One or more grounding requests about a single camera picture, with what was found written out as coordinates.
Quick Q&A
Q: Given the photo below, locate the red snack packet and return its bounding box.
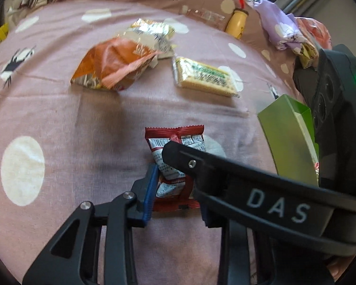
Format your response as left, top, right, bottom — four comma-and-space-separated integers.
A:
145, 125, 206, 212

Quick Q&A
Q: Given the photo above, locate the biscuit packet with green label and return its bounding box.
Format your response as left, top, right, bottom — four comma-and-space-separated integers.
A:
172, 57, 241, 98

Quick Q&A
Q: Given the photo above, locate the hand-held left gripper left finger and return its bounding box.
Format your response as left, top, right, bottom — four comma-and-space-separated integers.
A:
22, 164, 160, 285

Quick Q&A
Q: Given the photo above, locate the green cardboard box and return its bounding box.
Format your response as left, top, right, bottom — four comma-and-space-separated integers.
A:
257, 94, 320, 187

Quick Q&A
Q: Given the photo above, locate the person's right hand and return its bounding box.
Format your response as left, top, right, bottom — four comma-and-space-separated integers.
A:
326, 257, 355, 284

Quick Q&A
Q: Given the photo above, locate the black chair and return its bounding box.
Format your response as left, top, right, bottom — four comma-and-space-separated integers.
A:
292, 65, 316, 104

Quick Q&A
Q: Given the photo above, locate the yellow bottle with red straw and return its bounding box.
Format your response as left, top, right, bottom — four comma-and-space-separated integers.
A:
225, 0, 250, 40

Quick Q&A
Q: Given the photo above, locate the orange snack bag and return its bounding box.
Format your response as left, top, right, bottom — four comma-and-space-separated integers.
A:
70, 37, 164, 91

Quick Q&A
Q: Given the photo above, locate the pink floral cloth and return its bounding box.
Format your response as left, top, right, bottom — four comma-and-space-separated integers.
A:
294, 17, 332, 49

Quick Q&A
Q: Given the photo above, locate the clear plastic bottle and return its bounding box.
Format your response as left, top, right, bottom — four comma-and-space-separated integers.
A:
181, 5, 226, 30

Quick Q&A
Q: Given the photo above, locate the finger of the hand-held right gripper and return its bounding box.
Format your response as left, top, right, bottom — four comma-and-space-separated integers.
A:
194, 183, 241, 224
162, 141, 244, 203

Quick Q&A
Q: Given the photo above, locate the yellow green patterned bag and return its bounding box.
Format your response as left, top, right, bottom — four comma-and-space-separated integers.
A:
295, 42, 319, 68

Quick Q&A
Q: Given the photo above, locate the green yellow snack packet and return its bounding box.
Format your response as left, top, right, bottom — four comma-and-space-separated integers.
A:
124, 18, 176, 60

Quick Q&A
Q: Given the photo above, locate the purple cloth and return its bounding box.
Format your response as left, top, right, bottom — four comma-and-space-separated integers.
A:
253, 0, 301, 51

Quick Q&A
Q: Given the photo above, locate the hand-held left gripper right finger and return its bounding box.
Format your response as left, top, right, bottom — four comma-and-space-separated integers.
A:
200, 205, 336, 285

